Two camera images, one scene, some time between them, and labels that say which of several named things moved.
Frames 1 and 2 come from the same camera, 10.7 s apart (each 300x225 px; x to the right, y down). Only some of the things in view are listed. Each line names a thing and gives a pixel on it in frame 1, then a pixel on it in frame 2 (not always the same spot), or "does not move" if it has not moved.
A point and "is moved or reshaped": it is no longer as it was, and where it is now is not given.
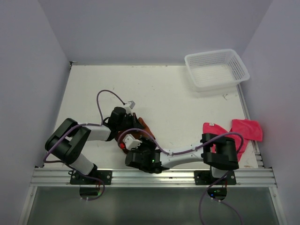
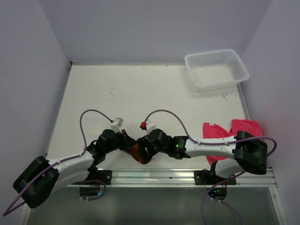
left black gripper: x=135 y=123 → x=127 y=140
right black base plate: x=204 y=177 does not move
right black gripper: x=148 y=142 → x=145 y=144
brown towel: x=146 y=128 is moved or reshaped
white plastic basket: x=216 y=70 does not move
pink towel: x=242 y=131 does not move
